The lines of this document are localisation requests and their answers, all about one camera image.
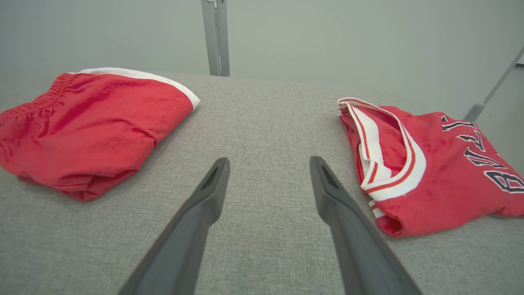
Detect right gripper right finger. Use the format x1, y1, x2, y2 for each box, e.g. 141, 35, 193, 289
310, 156, 422, 295

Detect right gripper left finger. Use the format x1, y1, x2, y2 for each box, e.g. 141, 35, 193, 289
118, 157, 230, 295

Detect red basketball jersey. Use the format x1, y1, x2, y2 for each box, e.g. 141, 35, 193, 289
337, 97, 524, 238

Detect red shorts with white stripe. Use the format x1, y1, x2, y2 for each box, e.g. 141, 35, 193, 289
0, 67, 201, 202

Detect grey slanted partition strut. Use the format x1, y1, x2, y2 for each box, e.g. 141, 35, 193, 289
464, 44, 524, 123

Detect grey partition post with hinge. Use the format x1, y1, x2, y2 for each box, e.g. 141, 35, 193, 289
201, 0, 230, 77

